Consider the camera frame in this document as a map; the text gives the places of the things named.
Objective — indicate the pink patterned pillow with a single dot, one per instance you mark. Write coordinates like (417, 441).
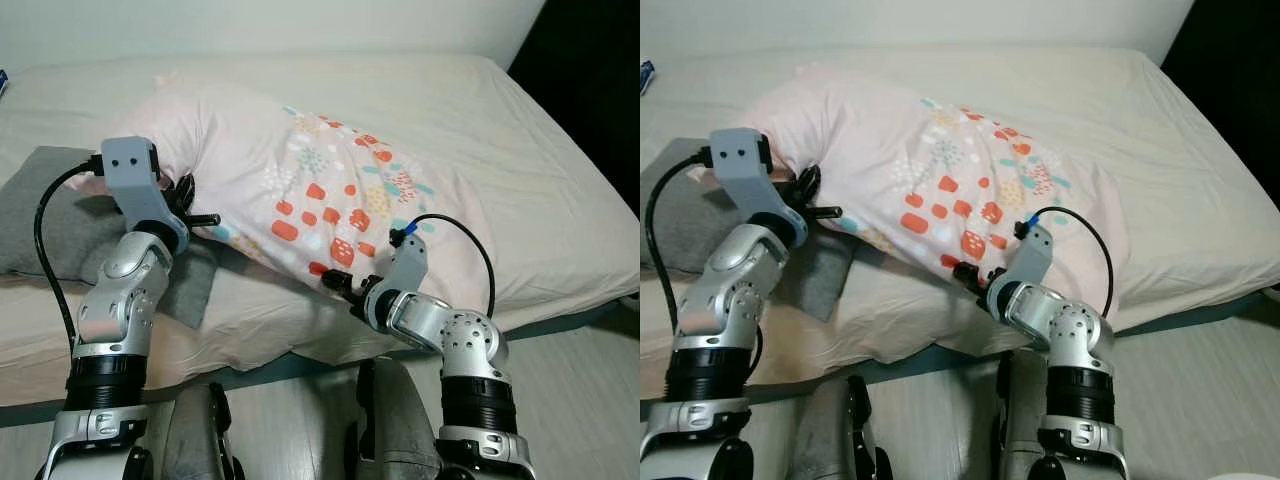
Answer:
(880, 140)
(250, 150)

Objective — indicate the grey robot right leg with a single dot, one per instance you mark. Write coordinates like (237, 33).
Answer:
(395, 430)
(1020, 420)

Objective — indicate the grey robot leg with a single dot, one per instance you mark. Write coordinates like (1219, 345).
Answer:
(395, 430)
(830, 440)
(1020, 420)
(195, 440)

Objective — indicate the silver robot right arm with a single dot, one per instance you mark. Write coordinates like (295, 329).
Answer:
(1075, 335)
(460, 340)

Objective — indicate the bed with beige sheet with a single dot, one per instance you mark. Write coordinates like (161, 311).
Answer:
(500, 130)
(1150, 120)

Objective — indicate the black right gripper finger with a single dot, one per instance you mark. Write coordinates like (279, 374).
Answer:
(338, 284)
(966, 272)

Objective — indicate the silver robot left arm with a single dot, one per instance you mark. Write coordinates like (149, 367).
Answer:
(120, 300)
(730, 290)

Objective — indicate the grey robot left leg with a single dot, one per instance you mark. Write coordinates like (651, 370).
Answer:
(830, 440)
(195, 440)

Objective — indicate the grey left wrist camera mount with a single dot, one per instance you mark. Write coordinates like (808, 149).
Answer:
(130, 165)
(740, 155)

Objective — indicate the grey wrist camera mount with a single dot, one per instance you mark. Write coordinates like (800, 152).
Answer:
(1035, 255)
(740, 155)
(410, 262)
(130, 165)

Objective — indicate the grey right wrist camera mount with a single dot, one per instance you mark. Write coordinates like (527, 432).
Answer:
(1035, 255)
(410, 262)

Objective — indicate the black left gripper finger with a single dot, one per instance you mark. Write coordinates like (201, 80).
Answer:
(205, 219)
(825, 212)
(187, 186)
(809, 182)

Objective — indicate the grey pillow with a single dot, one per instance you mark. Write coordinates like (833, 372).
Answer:
(60, 220)
(690, 220)

